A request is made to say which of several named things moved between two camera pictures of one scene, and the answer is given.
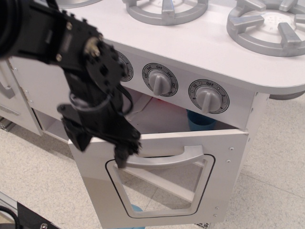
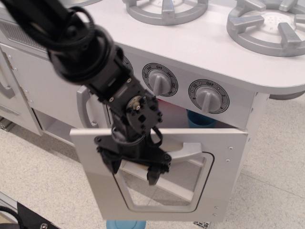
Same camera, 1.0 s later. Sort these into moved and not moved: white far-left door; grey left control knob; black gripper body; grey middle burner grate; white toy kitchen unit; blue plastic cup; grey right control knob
Moved: black gripper body
Not moved: white far-left door; white toy kitchen unit; grey middle burner grate; grey right control knob; grey left control knob; blue plastic cup
